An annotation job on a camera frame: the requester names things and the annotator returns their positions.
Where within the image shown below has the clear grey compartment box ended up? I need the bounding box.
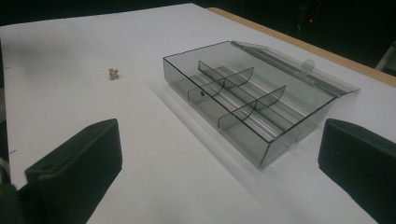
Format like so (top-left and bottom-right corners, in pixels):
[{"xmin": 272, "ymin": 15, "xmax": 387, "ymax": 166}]
[{"xmin": 163, "ymin": 40, "xmax": 361, "ymax": 169}]

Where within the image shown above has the small metal screw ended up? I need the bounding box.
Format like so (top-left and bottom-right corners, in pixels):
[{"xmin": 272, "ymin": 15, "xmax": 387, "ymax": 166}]
[{"xmin": 107, "ymin": 67, "xmax": 120, "ymax": 81}]

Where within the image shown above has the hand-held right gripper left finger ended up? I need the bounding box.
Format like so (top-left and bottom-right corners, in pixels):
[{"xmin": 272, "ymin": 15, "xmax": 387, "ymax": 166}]
[{"xmin": 24, "ymin": 118, "xmax": 123, "ymax": 224}]

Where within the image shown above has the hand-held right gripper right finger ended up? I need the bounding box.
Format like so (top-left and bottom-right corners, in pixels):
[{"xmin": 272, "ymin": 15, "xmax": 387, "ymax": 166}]
[{"xmin": 318, "ymin": 118, "xmax": 396, "ymax": 224}]

